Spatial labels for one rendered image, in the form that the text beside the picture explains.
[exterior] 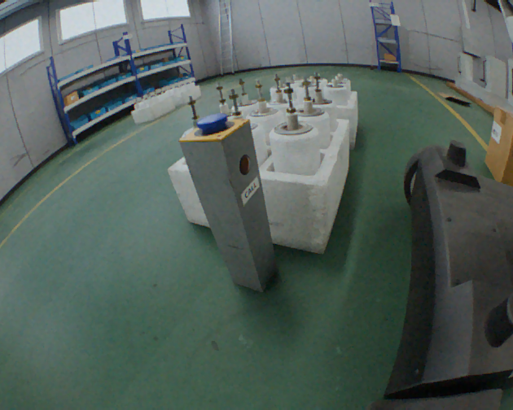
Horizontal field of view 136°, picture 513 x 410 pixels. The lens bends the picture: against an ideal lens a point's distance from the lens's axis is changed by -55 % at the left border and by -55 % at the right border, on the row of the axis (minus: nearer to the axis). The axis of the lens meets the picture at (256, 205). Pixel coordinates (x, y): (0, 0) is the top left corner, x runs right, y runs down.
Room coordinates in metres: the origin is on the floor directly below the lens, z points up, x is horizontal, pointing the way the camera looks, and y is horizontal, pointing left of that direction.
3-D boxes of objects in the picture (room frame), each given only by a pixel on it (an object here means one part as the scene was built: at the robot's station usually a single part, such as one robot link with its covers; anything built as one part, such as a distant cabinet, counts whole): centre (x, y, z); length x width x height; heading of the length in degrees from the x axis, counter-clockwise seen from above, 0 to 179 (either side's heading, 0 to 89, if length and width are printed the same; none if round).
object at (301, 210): (0.57, -0.07, 0.09); 0.39 x 0.39 x 0.18; 56
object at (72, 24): (5.12, 2.79, 2.95); 1.90 x 0.08 x 1.00; 144
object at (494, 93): (2.01, -3.87, 0.45); 1.61 x 0.57 x 0.74; 144
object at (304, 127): (0.41, -0.10, 0.25); 0.08 x 0.08 x 0.01
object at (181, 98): (3.25, 0.70, 0.09); 0.39 x 0.39 x 0.18; 57
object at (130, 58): (5.17, 2.21, 0.97); 3.68 x 0.64 x 1.94; 144
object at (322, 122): (0.50, -0.16, 0.16); 0.10 x 0.10 x 0.18
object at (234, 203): (0.29, 0.03, 0.16); 0.07 x 0.07 x 0.31; 56
